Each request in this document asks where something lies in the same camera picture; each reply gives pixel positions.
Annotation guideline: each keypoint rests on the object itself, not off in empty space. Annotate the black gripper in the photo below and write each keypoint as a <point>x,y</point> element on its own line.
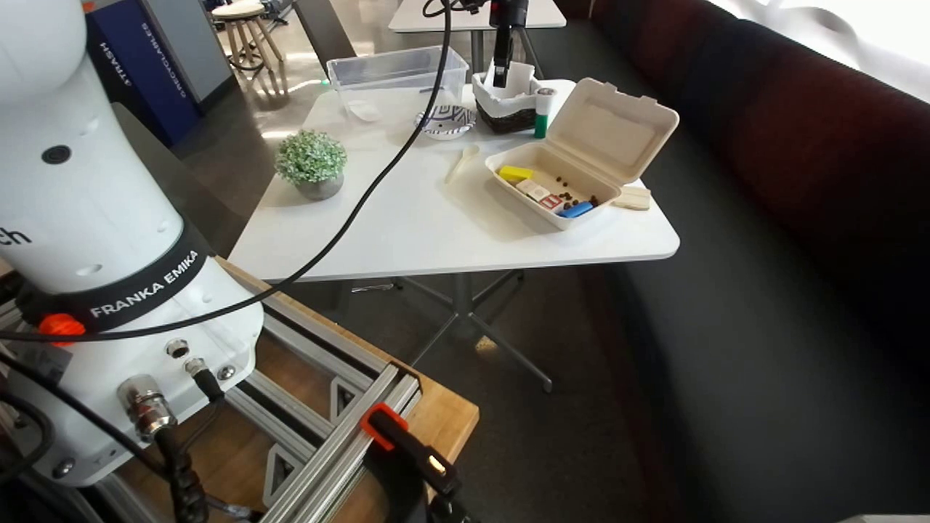
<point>507,18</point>

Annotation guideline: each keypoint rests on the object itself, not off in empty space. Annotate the white cloth lined basket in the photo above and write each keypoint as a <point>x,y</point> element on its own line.
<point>504,108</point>

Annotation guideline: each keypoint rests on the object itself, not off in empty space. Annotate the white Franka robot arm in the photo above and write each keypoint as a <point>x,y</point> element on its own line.
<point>96,193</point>

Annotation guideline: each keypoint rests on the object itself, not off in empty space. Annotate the white side table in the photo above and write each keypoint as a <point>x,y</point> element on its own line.
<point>455,18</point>

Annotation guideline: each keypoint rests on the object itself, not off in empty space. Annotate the patterned black white bowl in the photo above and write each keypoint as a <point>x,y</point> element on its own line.
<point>450,121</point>

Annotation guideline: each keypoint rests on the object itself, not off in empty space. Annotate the clear plastic bin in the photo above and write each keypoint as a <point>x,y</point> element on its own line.
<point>395,73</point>

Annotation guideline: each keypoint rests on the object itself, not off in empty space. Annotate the yellow block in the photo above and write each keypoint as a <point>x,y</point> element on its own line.
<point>516,175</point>

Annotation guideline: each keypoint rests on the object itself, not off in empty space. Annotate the white foam clamshell container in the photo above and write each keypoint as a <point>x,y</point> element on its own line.
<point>606,131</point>

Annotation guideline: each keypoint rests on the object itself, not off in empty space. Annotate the red white small box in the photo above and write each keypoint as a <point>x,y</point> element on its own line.
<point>543,195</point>

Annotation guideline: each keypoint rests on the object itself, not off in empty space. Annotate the blue block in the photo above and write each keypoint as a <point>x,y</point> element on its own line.
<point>579,208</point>

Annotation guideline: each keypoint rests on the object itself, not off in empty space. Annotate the tan flat piece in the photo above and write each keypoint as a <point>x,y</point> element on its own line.
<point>635,195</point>

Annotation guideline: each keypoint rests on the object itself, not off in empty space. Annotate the green potted plant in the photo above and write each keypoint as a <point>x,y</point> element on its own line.
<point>311,163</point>

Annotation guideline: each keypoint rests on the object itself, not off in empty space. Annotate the wooden stool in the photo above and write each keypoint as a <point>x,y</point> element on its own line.
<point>254,47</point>

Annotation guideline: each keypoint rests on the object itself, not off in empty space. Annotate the grey panel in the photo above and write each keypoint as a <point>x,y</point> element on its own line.
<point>193,45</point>

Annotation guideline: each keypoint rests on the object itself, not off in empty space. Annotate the dark bench sofa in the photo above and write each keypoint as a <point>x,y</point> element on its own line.
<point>793,241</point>

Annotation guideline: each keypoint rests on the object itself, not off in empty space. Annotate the wooden mounting board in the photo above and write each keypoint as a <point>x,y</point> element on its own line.
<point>437,417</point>

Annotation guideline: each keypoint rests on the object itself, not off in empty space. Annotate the dark blue box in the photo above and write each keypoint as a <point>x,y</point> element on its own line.
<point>133,69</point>

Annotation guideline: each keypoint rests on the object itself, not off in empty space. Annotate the orange black clamp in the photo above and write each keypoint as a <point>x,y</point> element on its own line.
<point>408,439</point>

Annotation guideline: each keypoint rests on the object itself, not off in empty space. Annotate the black table leg frame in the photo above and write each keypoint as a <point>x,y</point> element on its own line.
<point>466,316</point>

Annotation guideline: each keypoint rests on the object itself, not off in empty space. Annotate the aluminium profile frame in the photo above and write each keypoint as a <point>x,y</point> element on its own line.
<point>328,424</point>

